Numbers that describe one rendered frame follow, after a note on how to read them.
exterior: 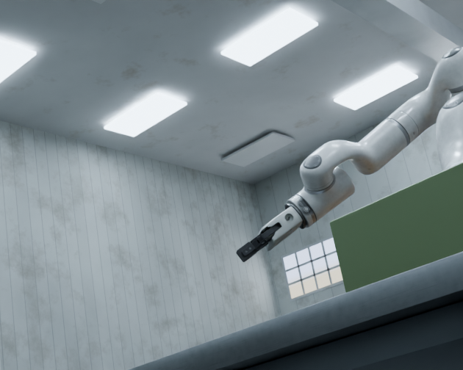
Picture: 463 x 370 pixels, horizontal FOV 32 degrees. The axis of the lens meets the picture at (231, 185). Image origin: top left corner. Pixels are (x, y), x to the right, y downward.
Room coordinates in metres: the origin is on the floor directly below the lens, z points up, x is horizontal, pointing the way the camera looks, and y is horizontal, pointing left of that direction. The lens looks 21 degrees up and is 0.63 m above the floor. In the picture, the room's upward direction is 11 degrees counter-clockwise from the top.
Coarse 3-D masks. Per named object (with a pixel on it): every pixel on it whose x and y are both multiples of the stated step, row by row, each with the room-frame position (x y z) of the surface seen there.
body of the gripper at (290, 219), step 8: (288, 208) 1.83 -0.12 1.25; (280, 216) 1.82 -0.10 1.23; (288, 216) 1.83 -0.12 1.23; (296, 216) 1.83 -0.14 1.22; (272, 224) 1.82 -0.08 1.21; (280, 224) 1.82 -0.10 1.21; (288, 224) 1.82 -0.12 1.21; (296, 224) 1.83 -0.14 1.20; (304, 224) 1.86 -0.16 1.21; (280, 232) 1.82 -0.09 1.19; (288, 232) 1.83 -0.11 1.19; (272, 240) 1.83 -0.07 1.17; (280, 240) 1.85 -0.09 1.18; (272, 248) 1.89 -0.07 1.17
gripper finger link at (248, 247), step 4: (256, 240) 1.84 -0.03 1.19; (264, 240) 1.83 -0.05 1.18; (248, 244) 1.85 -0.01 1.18; (252, 244) 1.85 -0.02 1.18; (256, 244) 1.84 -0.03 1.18; (260, 244) 1.85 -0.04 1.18; (240, 248) 1.85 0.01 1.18; (244, 248) 1.85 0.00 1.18; (248, 248) 1.85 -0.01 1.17; (252, 248) 1.85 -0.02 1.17; (240, 252) 1.85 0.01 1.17; (244, 252) 1.85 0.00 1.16; (248, 252) 1.85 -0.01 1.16; (252, 252) 1.86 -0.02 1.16; (256, 252) 1.86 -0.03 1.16; (240, 256) 1.85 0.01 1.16; (244, 256) 1.85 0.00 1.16; (248, 256) 1.85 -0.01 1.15; (244, 260) 1.85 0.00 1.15
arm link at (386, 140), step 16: (384, 128) 1.87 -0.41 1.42; (400, 128) 1.87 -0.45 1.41; (336, 144) 1.79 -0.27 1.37; (352, 144) 1.81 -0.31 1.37; (368, 144) 1.86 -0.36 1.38; (384, 144) 1.86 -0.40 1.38; (400, 144) 1.88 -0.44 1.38; (304, 160) 1.80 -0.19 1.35; (320, 160) 1.78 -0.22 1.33; (336, 160) 1.78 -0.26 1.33; (352, 160) 1.85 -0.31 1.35; (368, 160) 1.84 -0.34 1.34; (384, 160) 1.88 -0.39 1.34; (304, 176) 1.79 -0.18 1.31; (320, 176) 1.78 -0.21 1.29
